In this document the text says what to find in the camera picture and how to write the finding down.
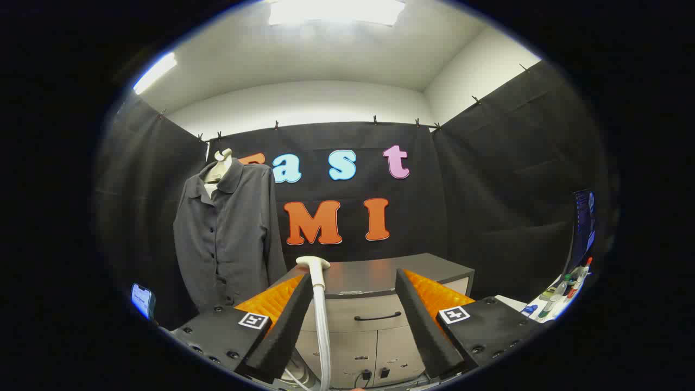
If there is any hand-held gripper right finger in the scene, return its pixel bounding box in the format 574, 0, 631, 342
395, 268, 544, 381

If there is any green cap bottle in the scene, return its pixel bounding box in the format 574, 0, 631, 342
538, 281, 568, 319

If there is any grey button shirt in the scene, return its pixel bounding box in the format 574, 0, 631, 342
173, 159, 287, 313

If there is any smartphone with lit screen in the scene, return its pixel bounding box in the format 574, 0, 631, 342
131, 283, 156, 321

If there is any white mannequin torso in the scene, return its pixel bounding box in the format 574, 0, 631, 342
204, 148, 233, 199

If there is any grey cabinet with black top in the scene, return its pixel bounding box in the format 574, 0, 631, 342
282, 253, 476, 389

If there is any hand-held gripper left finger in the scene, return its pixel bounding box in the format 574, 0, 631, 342
168, 273, 314, 385

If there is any rectangular ceiling light panel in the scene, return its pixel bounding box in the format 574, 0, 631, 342
269, 0, 406, 27

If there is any dark computer monitor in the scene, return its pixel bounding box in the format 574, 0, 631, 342
562, 188, 597, 278

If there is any red cap bottle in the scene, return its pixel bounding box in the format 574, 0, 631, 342
567, 257, 593, 299

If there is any black backdrop cloth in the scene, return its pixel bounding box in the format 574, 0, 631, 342
95, 60, 620, 332

